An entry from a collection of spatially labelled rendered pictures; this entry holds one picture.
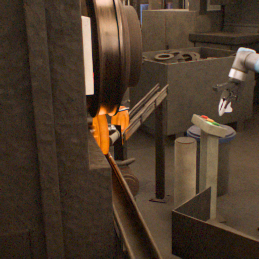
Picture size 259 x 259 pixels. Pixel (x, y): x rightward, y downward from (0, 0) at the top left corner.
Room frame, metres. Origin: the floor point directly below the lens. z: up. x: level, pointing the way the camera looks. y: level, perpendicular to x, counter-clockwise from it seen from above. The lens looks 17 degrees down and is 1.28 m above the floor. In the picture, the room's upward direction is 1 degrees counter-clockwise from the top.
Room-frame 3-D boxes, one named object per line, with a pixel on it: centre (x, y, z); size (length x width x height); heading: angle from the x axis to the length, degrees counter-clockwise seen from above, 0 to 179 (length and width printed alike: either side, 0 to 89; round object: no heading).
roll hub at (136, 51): (1.53, 0.00, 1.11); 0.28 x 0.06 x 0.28; 14
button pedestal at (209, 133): (2.34, -0.45, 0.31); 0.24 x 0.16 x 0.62; 14
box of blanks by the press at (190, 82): (4.19, -0.56, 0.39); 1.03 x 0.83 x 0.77; 119
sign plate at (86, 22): (1.15, 0.12, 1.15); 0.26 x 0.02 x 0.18; 14
